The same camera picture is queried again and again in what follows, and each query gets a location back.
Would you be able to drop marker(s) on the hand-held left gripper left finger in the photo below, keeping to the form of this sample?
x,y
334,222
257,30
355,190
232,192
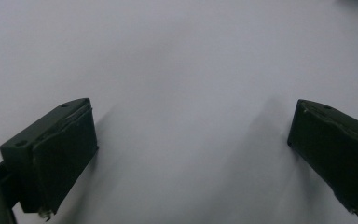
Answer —
x,y
56,155

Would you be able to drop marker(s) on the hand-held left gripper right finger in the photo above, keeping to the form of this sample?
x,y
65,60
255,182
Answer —
x,y
338,149

